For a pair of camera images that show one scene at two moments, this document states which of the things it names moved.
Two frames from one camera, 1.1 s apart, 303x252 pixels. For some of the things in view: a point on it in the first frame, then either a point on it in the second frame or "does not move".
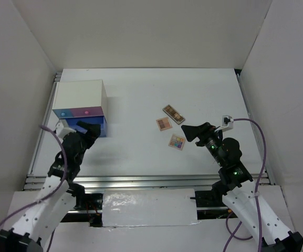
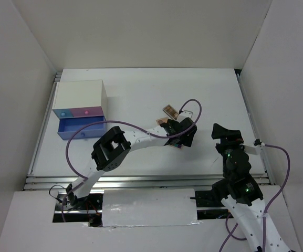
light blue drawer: [63, 113] does not move
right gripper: [202, 131] to [233, 137]
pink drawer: [91, 111] does not move
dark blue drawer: [72, 123] does not move
